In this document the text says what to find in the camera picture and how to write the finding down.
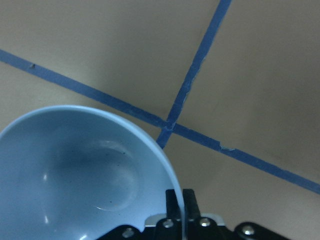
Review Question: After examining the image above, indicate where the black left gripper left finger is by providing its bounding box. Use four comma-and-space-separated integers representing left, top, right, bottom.
165, 189, 181, 221

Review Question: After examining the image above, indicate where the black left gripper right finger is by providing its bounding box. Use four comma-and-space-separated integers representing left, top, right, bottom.
182, 189, 201, 222

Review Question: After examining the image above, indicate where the blue bowl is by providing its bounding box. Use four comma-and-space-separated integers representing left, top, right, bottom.
0, 105, 185, 240

